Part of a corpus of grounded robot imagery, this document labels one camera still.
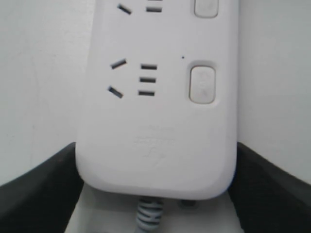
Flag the white power cord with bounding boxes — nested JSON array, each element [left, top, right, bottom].
[[135, 197, 164, 233]]

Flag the white five-outlet power strip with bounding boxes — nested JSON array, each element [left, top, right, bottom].
[[76, 0, 239, 200]]

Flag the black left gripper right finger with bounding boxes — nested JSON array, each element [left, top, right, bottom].
[[228, 143, 311, 233]]

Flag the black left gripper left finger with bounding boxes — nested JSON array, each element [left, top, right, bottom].
[[0, 142, 84, 233]]

